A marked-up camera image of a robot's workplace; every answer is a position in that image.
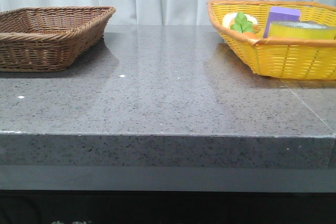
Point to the yellow tape roll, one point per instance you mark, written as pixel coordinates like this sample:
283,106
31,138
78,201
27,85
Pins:
302,30

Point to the toy bread roll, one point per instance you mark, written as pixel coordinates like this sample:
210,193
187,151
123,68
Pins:
229,19

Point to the orange toy carrot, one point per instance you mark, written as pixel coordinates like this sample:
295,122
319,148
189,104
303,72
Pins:
245,25

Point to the brown wicker basket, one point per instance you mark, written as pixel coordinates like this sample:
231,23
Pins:
49,39

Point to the purple foam block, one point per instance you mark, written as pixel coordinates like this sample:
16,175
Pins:
278,13

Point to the yellow woven basket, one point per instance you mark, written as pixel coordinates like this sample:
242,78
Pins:
287,58

